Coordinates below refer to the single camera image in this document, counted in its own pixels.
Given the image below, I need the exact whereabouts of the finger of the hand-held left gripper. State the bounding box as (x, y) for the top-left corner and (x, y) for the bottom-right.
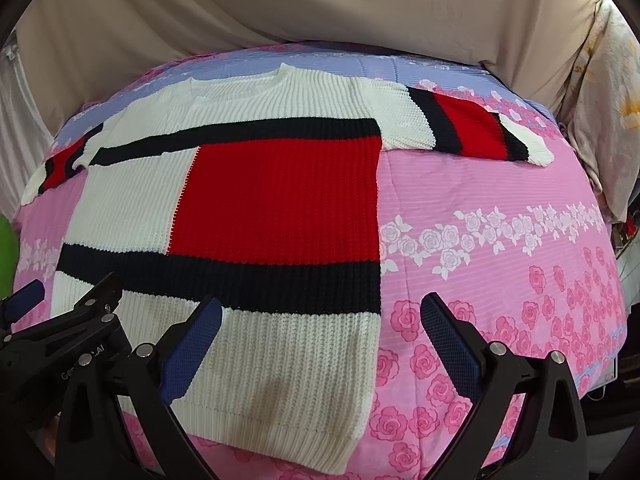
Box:
(62, 272), (125, 332)
(0, 280), (46, 330)

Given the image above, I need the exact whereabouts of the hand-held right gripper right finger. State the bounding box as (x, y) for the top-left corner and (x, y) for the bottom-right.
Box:
(417, 293), (589, 480)

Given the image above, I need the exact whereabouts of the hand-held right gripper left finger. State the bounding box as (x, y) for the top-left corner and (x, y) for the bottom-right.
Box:
(54, 296), (225, 480)

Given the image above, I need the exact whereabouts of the white red black knit sweater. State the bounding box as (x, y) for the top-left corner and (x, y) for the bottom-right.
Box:
(22, 62), (555, 476)

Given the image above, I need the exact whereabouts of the green object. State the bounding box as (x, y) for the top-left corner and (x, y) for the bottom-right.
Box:
(0, 214), (21, 306)

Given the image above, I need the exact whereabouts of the pink floral bed sheet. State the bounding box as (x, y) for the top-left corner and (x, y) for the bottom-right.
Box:
(12, 45), (631, 480)

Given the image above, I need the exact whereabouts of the cream floral cloth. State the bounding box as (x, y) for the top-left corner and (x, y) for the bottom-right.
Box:
(560, 0), (640, 226)

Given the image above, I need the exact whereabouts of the beige backdrop cloth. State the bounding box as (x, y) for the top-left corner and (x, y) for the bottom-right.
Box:
(15, 0), (608, 111)

